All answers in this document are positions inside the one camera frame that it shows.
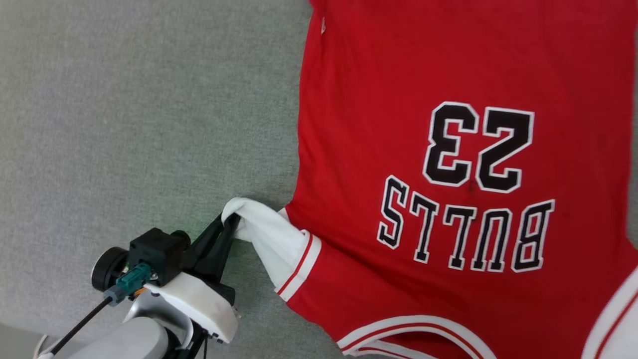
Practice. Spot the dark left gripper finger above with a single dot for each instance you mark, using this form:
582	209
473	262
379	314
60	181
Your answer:
207	237
222	254

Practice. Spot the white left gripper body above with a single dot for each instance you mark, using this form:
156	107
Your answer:
199	304

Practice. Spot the red white basketball jersey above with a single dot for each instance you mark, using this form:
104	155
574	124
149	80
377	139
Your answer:
448	164

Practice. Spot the grey fabric sofa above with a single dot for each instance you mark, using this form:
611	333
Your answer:
124	124

